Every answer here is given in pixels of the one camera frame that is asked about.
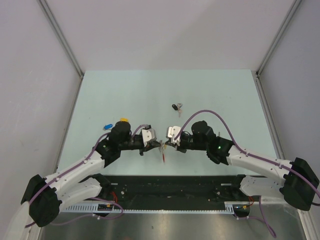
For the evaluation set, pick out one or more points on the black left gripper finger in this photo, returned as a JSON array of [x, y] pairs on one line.
[[146, 149], [155, 143]]

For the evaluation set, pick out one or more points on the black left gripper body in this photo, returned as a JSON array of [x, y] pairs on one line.
[[133, 143]]

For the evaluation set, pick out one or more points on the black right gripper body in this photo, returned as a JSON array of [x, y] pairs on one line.
[[187, 142]]

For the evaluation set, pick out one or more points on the red handled metal key organiser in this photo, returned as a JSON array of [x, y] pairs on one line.
[[162, 149]]

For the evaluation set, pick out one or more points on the yellow tagged key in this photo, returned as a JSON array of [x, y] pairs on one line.
[[124, 119]]

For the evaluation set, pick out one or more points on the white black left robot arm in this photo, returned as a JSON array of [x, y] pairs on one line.
[[45, 197]]

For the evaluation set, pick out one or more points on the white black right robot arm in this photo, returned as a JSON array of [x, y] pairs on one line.
[[293, 181]]

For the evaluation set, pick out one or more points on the black and blue tagged keys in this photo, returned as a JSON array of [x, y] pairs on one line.
[[178, 108]]

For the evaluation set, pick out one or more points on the blue tagged key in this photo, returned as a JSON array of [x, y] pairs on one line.
[[107, 127]]

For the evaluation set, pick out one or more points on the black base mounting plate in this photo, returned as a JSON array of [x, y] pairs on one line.
[[174, 192]]

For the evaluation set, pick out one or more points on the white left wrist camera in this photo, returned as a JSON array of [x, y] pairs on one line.
[[148, 135]]

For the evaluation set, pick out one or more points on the slotted cable duct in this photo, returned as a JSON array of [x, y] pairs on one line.
[[98, 207]]

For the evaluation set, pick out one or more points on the left aluminium frame post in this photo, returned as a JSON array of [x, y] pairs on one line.
[[49, 15]]

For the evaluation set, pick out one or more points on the aluminium frame post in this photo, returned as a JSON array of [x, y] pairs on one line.
[[294, 8], [49, 15]]

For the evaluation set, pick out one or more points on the right aluminium frame post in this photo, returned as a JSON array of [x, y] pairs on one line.
[[294, 8]]

